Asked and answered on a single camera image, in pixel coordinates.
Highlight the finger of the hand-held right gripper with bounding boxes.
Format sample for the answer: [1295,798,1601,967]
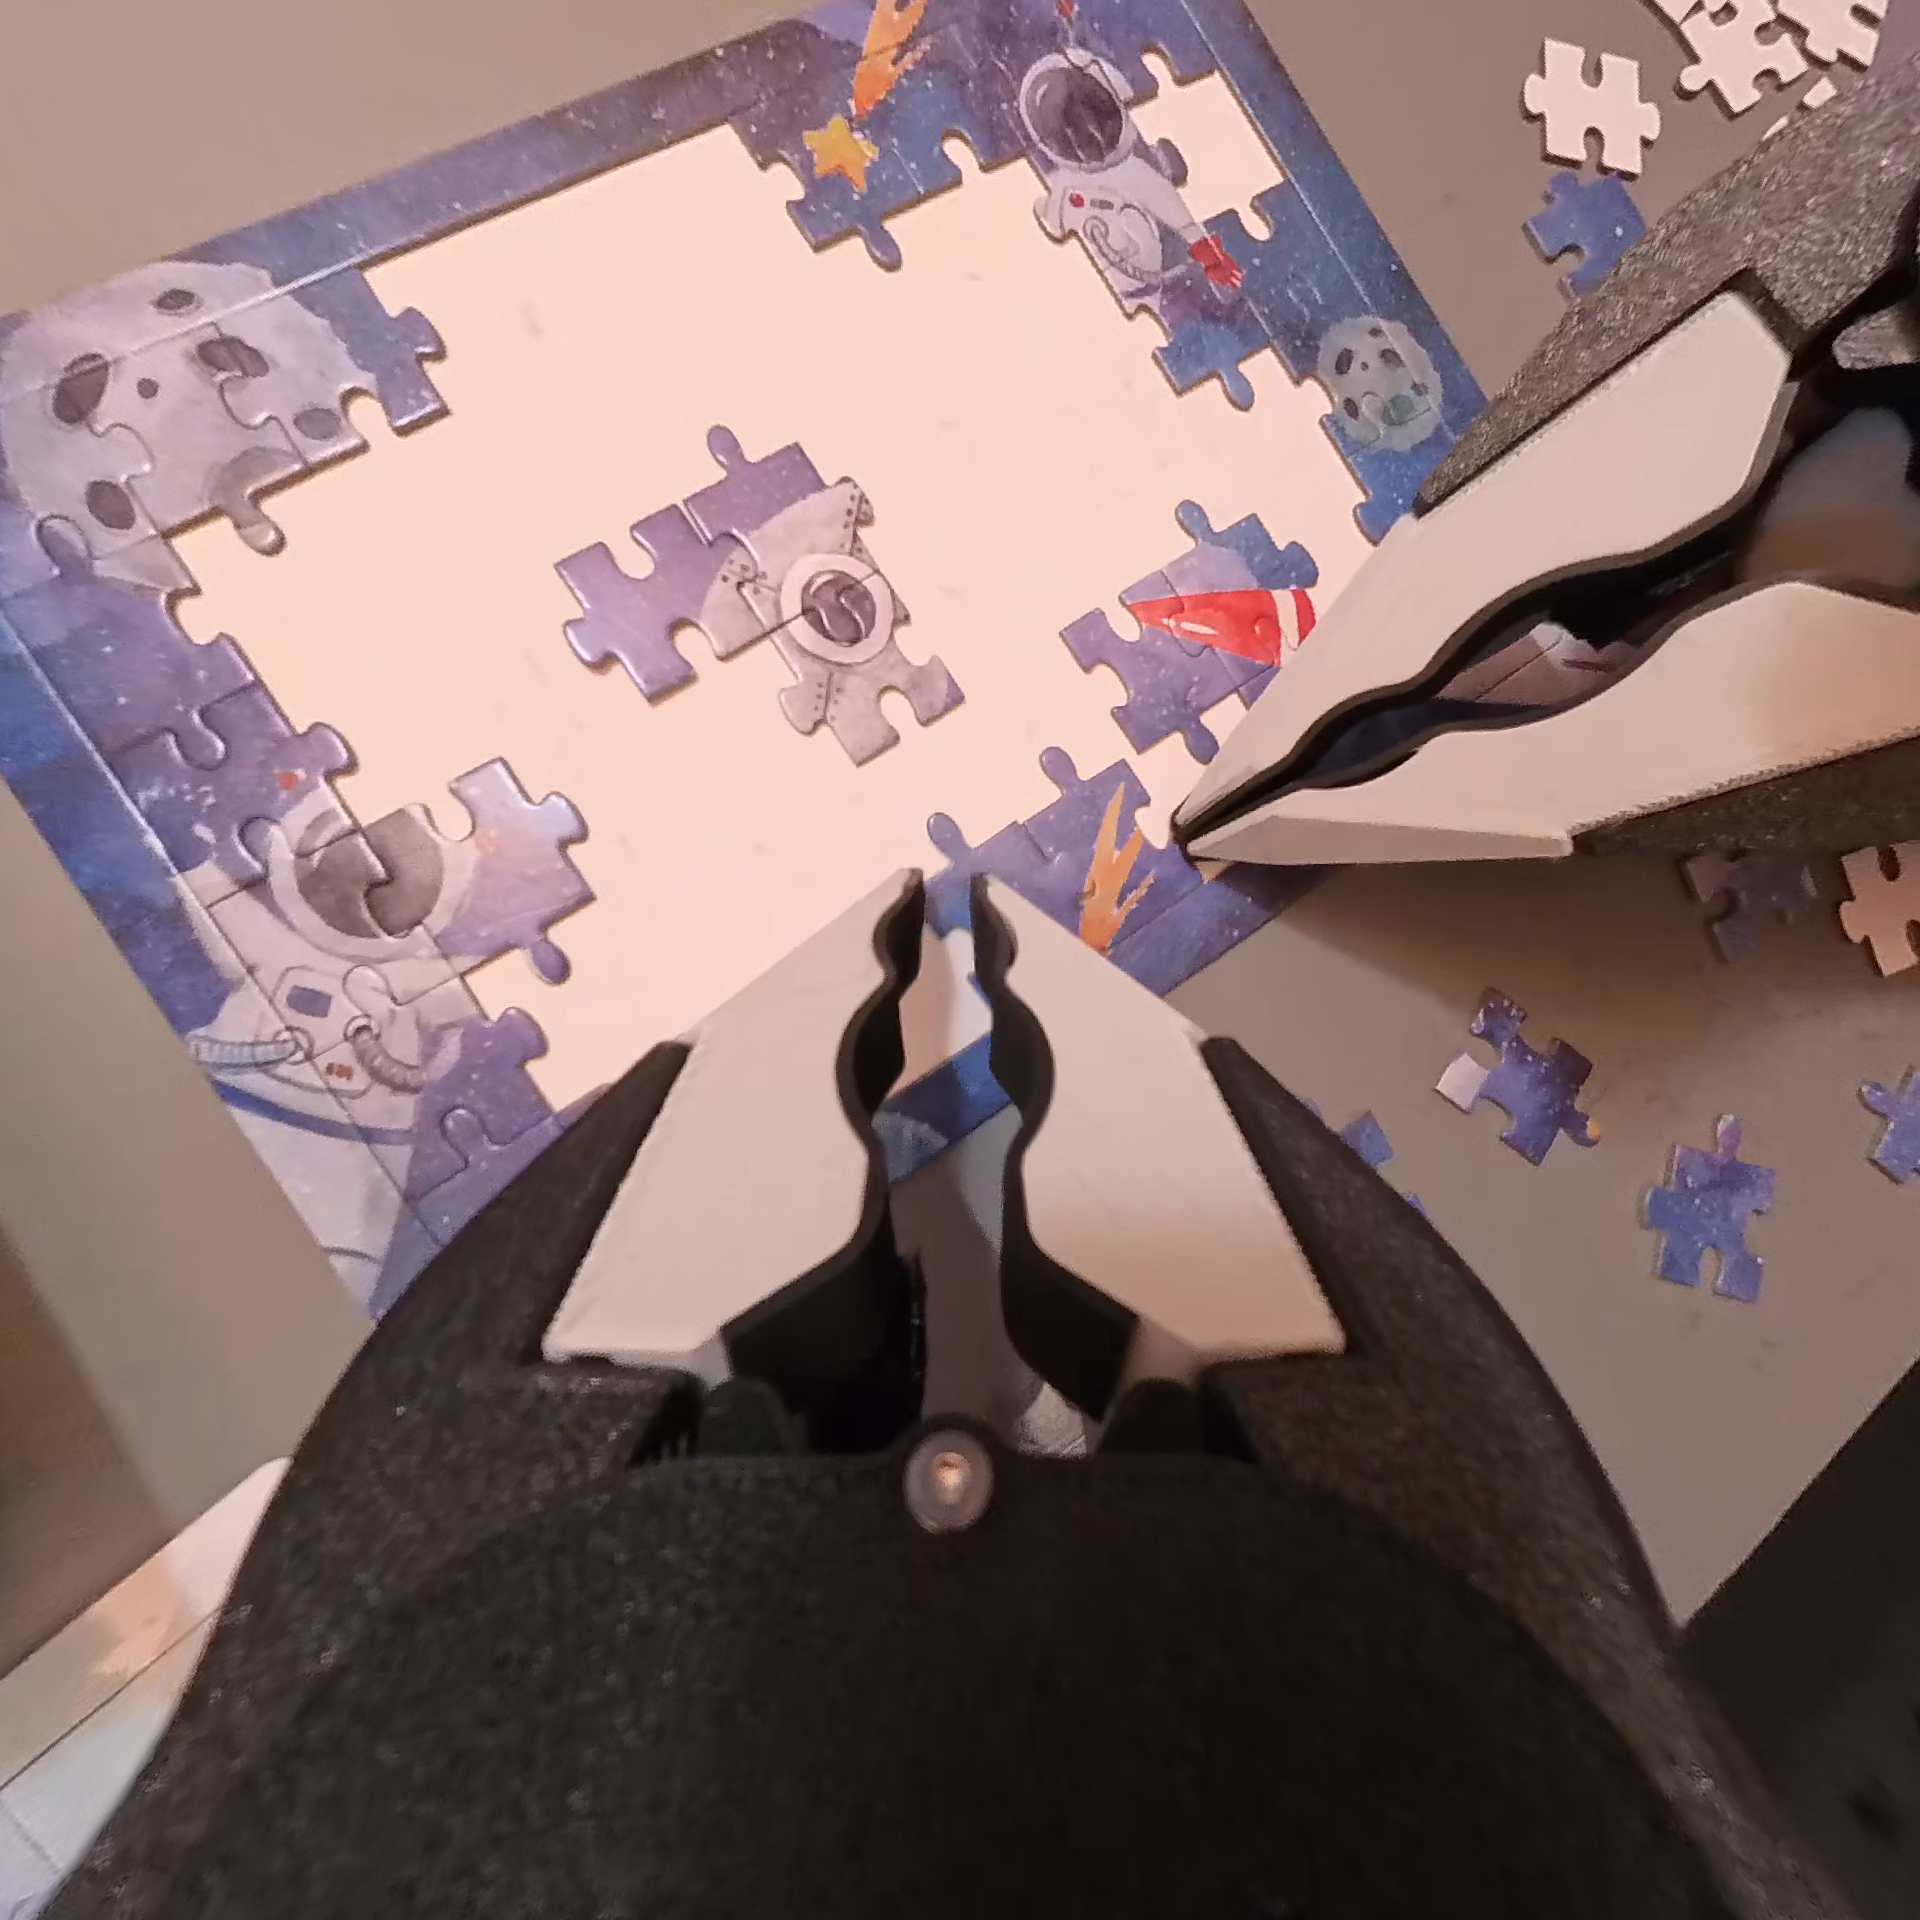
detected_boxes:
[1171,289,1798,842]
[1187,586,1920,871]

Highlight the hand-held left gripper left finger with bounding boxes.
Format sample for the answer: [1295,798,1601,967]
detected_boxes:
[534,871,927,1384]

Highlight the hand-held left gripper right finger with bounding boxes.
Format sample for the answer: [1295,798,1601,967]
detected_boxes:
[968,875,1347,1419]

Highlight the dark blue puzzle piece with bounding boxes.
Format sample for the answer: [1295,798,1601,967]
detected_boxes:
[927,811,1079,959]

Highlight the purple helmet-part puzzle piece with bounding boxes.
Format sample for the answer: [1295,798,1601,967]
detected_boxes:
[436,759,598,983]

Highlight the joined satellite puzzle pieces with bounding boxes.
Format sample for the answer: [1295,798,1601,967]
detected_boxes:
[554,428,964,766]

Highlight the space puzzle board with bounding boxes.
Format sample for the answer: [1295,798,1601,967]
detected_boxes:
[0,0,1494,1324]

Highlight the grey desk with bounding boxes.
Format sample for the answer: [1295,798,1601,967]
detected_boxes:
[0,0,1920,1699]

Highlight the pile of loose puzzle pieces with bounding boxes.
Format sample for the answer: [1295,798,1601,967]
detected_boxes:
[1520,0,1920,1188]

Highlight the purple star-marked puzzle piece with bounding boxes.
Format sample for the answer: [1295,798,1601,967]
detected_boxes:
[1318,1104,1426,1220]

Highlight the comet print puzzle piece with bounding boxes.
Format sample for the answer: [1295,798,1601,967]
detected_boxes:
[1038,750,1203,959]

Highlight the black dotted mat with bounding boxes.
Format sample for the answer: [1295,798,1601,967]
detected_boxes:
[1689,1394,1920,1920]

